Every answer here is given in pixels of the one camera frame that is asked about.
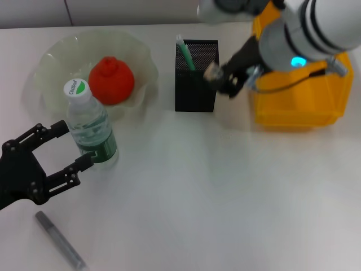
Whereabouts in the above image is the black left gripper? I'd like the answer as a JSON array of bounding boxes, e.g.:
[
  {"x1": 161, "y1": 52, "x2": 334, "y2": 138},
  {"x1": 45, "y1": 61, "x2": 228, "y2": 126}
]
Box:
[{"x1": 0, "y1": 120, "x2": 94, "y2": 211}]

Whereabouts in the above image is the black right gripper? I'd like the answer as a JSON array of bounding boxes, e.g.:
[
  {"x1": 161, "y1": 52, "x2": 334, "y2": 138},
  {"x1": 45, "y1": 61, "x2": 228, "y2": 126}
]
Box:
[{"x1": 214, "y1": 36, "x2": 263, "y2": 98}]

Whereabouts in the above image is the beige eraser with barcode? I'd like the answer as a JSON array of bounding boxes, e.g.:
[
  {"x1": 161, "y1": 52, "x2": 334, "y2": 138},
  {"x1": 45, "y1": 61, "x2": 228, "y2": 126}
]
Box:
[{"x1": 203, "y1": 62, "x2": 220, "y2": 82}]

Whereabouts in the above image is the clear green-label water bottle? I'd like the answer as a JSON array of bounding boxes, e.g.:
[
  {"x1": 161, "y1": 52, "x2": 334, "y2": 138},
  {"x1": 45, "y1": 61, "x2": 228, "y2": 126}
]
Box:
[{"x1": 63, "y1": 79, "x2": 119, "y2": 170}]

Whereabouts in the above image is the green and white pen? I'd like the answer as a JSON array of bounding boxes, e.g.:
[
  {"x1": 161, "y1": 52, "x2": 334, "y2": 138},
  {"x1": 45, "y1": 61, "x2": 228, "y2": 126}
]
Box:
[{"x1": 176, "y1": 34, "x2": 197, "y2": 72}]

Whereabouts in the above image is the orange fruit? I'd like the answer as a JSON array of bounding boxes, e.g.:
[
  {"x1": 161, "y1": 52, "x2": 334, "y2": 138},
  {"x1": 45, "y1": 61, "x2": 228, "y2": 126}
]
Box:
[{"x1": 88, "y1": 56, "x2": 135, "y2": 106}]

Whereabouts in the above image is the black mesh pen holder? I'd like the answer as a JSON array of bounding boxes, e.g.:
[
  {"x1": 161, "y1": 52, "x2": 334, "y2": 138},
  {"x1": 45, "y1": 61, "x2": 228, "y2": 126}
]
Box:
[{"x1": 174, "y1": 38, "x2": 220, "y2": 113}]

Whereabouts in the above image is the grey marker pen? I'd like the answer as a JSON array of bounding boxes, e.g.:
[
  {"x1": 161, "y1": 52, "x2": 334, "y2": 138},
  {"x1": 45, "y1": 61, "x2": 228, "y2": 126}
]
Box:
[{"x1": 35, "y1": 211, "x2": 87, "y2": 270}]

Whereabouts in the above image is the translucent green wavy fruit plate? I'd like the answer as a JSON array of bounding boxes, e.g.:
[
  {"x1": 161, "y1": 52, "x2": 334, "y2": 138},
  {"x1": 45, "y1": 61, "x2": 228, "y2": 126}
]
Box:
[{"x1": 33, "y1": 29, "x2": 159, "y2": 113}]

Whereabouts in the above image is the yellow plastic storage bin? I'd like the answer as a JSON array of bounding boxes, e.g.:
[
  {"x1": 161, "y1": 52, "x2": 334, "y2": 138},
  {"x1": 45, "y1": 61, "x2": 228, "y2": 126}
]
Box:
[{"x1": 252, "y1": 11, "x2": 355, "y2": 126}]

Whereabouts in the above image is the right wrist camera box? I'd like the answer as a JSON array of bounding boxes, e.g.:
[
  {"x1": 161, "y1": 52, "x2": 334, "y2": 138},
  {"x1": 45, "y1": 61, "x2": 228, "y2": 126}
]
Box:
[{"x1": 196, "y1": 0, "x2": 283, "y2": 24}]

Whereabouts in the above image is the right arm cable with connector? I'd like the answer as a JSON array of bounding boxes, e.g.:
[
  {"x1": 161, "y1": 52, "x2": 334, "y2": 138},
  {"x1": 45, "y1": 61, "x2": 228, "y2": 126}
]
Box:
[{"x1": 245, "y1": 55, "x2": 347, "y2": 94}]

